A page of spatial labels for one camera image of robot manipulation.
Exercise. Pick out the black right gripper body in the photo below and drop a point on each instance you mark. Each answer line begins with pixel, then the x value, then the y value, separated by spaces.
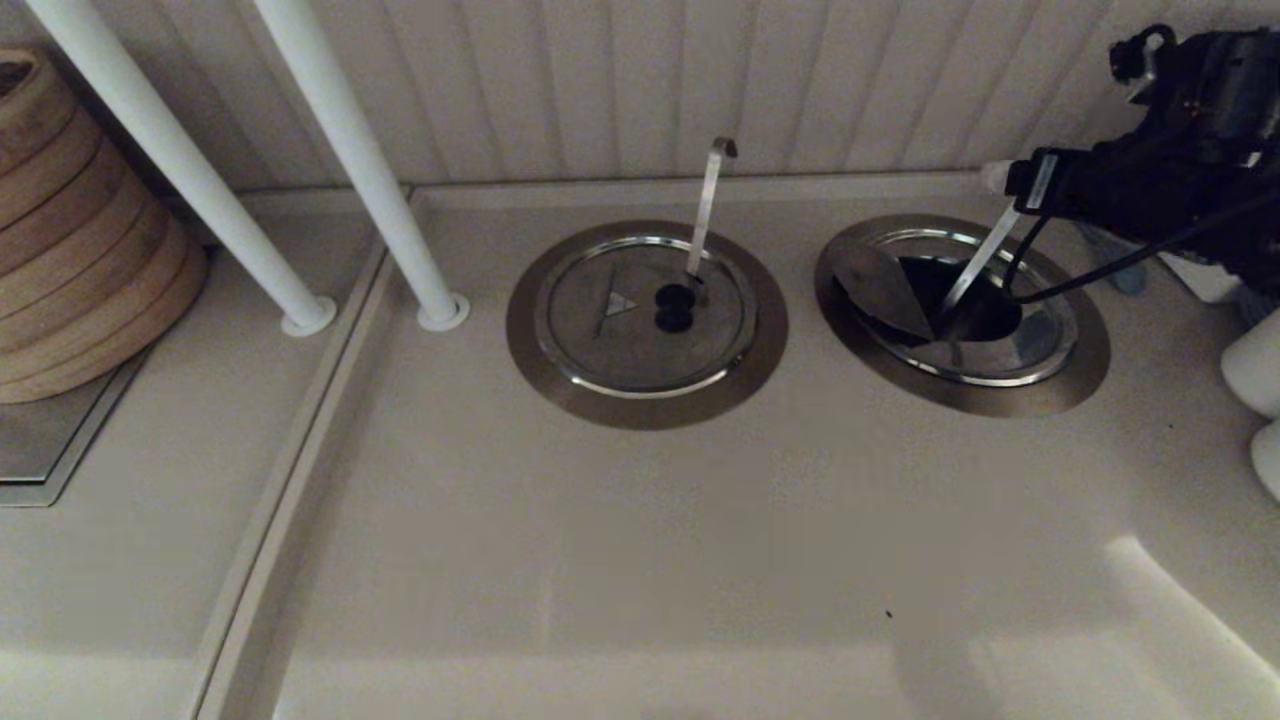
pixel 1110 185

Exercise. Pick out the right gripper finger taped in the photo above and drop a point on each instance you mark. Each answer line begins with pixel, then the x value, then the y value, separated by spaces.
pixel 1032 183
pixel 995 176

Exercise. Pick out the steel lid with black knob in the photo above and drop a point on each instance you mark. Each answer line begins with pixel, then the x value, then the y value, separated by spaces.
pixel 880 290
pixel 610 350

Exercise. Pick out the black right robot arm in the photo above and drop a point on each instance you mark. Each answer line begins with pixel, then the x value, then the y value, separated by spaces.
pixel 1245 220

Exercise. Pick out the blue plastic spoon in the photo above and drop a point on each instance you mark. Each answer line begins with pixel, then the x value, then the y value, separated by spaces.
pixel 1128 280

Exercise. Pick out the white box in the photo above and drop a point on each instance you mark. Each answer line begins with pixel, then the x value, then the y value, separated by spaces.
pixel 1205 278

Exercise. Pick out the white metal pole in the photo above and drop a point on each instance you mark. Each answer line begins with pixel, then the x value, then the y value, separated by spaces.
pixel 365 160
pixel 172 150

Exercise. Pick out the beige counter divider strip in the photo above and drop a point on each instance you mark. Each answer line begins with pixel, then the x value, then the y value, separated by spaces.
pixel 303 480

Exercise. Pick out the bamboo steamer stack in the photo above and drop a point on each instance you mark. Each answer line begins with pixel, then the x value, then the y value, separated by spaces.
pixel 80 250

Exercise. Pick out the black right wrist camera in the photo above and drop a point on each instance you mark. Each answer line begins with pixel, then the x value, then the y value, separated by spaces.
pixel 1215 90

